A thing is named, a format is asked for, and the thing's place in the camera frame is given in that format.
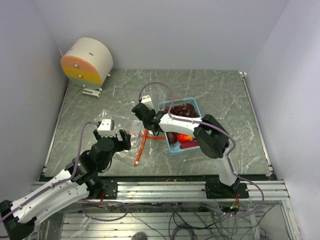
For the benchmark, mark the white bracket block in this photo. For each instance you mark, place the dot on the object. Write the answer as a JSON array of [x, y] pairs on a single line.
[[91, 93]]

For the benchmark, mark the dark red grape bunch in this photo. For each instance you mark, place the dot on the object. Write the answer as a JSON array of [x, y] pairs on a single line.
[[184, 110]]

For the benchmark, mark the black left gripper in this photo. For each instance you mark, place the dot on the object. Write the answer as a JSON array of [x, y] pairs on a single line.
[[124, 144]]

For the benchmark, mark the clear orange-zip bag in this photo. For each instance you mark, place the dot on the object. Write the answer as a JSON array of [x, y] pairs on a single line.
[[139, 136]]

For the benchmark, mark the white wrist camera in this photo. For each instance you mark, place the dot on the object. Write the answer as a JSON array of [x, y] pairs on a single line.
[[106, 128], [147, 101]]

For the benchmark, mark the round pastel drawer cabinet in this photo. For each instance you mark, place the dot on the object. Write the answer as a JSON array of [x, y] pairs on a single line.
[[87, 63]]

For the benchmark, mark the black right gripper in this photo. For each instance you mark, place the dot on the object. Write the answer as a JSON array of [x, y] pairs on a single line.
[[144, 124]]

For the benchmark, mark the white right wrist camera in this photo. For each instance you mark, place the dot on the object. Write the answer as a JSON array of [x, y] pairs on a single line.
[[147, 101]]

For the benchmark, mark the magenta eggplant toy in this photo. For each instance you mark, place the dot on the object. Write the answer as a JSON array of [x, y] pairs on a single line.
[[187, 145]]

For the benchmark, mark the dark red round fruit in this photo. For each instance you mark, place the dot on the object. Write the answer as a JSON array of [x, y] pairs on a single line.
[[172, 137]]

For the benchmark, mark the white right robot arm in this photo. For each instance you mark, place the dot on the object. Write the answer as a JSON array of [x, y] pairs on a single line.
[[212, 138]]

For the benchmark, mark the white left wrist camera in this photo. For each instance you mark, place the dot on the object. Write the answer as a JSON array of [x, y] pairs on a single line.
[[106, 128]]

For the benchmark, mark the light blue plastic basket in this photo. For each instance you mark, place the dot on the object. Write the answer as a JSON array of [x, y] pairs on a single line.
[[175, 149]]

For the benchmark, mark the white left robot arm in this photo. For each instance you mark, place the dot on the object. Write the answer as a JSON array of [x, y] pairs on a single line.
[[77, 181]]

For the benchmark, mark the aluminium rail base frame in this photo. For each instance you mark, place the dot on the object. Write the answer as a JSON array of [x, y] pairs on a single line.
[[178, 208]]

